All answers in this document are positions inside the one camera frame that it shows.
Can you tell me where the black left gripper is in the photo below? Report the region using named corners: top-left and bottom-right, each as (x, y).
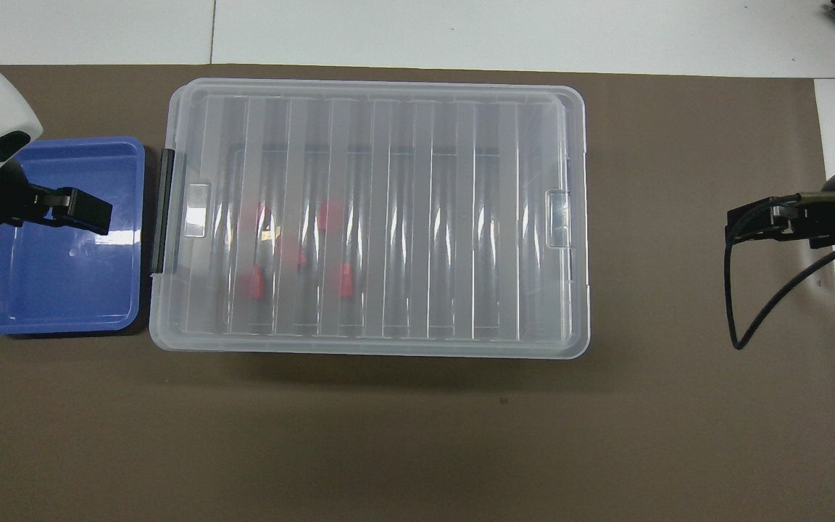
top-left (0, 163), bottom-right (114, 235)

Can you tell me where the clear plastic box lid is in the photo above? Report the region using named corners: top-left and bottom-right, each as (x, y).
top-left (149, 78), bottom-right (591, 360)

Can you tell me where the blue plastic tray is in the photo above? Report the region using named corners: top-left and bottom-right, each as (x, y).
top-left (0, 136), bottom-right (147, 339)

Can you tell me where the clear plastic storage box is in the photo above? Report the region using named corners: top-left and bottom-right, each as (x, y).
top-left (151, 81), bottom-right (589, 357)

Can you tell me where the brown paper table mat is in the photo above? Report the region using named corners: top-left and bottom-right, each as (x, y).
top-left (0, 64), bottom-right (835, 522)

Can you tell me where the black box latch handle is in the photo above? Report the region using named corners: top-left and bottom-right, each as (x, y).
top-left (151, 148), bottom-right (176, 276)

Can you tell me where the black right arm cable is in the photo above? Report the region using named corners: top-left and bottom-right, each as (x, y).
top-left (724, 190), bottom-right (835, 352)

